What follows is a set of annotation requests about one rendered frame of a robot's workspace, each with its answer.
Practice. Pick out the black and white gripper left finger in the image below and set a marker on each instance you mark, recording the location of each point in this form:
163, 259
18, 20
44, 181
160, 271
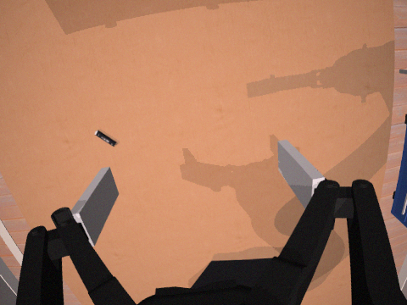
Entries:
41, 283

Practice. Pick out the black aaa battery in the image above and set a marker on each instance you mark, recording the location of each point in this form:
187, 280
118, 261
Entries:
105, 138

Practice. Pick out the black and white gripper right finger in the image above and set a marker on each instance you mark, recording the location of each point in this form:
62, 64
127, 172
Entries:
285, 280

